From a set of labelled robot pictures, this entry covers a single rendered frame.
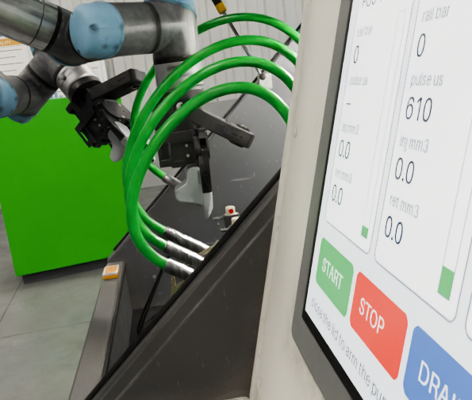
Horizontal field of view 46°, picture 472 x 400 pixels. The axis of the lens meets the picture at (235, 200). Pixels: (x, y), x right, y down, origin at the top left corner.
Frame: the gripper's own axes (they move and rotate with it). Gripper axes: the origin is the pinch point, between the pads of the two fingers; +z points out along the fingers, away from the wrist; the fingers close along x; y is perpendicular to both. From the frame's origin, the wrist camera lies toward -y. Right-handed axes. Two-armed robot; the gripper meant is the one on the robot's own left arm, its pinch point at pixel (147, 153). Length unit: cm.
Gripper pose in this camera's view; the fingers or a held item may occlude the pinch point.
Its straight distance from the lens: 104.6
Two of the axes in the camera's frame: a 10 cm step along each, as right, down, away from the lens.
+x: -4.8, 0.2, -8.8
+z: 6.1, 7.3, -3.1
